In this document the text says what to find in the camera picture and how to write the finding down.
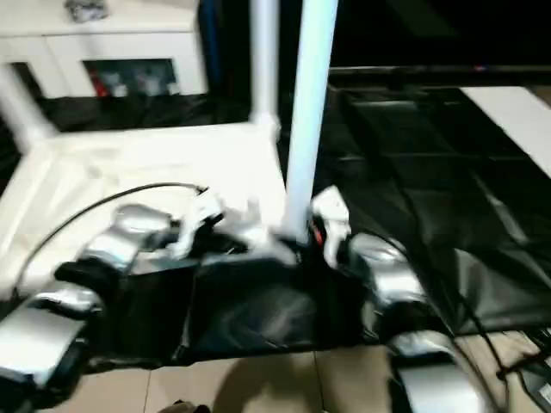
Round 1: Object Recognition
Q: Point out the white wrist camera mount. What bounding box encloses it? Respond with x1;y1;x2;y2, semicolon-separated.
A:
173;190;228;260
311;183;353;267

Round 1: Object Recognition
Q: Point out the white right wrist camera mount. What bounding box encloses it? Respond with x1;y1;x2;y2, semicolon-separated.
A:
311;183;353;267

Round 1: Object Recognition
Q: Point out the white plastic table top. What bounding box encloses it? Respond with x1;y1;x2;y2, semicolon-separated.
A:
0;119;299;303

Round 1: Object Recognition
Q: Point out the black flat stand base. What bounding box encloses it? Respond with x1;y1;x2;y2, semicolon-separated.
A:
519;360;551;406

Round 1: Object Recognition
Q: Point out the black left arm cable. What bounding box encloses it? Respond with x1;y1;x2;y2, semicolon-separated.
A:
15;182;211;294

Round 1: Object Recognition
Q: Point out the white flat board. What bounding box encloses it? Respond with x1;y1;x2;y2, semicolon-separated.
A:
457;85;551;178

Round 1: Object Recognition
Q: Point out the thin black rod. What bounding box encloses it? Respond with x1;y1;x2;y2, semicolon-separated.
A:
493;342;551;380

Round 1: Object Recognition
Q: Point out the black mat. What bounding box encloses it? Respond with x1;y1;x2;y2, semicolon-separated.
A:
0;85;551;375

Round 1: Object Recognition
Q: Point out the white cabinet with glass doors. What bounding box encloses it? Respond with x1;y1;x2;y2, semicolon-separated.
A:
0;0;211;103

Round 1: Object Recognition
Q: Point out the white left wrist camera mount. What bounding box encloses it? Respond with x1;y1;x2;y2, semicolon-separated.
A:
173;190;228;260

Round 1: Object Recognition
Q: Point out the dark rounded robot part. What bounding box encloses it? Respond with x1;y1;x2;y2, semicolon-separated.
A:
166;398;208;413

